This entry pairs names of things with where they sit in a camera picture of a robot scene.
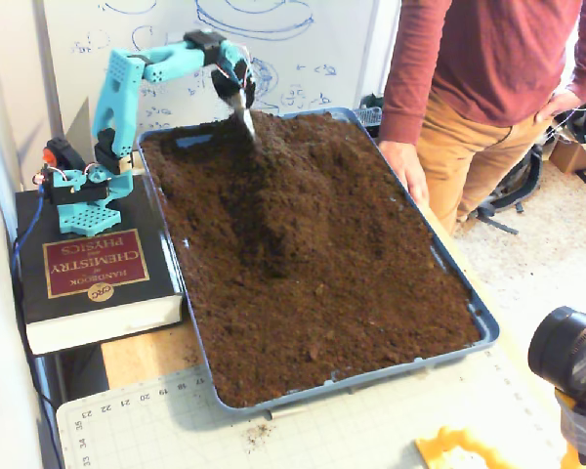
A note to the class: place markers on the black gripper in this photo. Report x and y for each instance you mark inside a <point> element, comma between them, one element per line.
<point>235,96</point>

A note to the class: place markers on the blue tray of soil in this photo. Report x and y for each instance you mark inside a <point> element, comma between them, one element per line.
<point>322,283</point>

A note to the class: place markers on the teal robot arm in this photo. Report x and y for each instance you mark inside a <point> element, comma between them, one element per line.
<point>117,98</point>

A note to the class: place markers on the person's right forearm red sleeve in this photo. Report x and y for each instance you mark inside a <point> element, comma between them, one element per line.
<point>403,112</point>

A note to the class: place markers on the person's right hand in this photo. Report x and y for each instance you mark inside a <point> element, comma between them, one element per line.
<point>407,168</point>

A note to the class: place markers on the person's left hand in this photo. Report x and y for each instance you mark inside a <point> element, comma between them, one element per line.
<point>561,105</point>

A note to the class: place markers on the whiteboard with blue drawings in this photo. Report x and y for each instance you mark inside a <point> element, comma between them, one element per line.
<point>312,54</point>

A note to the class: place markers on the blue mesh basket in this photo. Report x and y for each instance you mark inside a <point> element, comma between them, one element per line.
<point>368,115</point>

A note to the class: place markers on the black chemistry handbook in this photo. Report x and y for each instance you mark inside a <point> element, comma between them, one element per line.
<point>97,264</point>

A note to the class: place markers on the person in red shirt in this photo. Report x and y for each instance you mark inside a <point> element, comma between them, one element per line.
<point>488,58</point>

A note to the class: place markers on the black backpack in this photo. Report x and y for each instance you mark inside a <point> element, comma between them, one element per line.
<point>513,185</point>

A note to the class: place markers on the metal rod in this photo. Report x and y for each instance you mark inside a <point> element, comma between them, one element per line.
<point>288,413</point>

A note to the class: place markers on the blue plastic tray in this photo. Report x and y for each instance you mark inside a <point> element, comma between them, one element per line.
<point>489,332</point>

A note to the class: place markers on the grey-green cutting mat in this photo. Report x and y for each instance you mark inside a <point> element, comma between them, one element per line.
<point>322,439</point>

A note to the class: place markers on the yellow plastic object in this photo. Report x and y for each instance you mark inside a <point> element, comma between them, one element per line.
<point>434,447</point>

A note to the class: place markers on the black camera lens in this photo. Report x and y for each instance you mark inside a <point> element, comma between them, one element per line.
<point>564,349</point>

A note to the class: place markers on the grey taped camera stand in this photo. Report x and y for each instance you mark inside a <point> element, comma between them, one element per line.
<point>583,430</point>

